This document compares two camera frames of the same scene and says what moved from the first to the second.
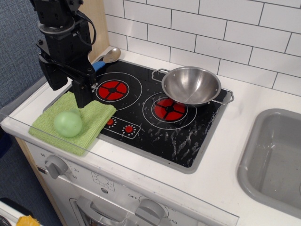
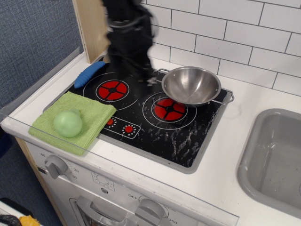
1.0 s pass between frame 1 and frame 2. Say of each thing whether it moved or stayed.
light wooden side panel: stayed
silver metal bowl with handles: stayed
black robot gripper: moved
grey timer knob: stayed
